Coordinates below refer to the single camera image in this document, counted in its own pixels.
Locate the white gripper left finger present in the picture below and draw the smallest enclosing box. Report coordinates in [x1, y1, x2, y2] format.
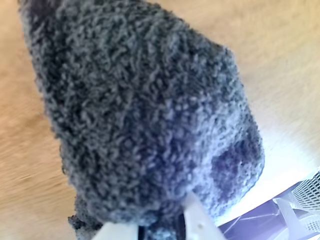
[91, 222, 140, 240]

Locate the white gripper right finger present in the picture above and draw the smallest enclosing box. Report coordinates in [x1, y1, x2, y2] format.
[174, 191, 227, 240]

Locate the white plastic laundry basket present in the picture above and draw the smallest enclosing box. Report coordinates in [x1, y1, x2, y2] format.
[217, 169, 320, 240]

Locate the grey fuzzy sock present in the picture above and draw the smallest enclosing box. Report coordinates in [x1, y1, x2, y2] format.
[17, 0, 266, 240]

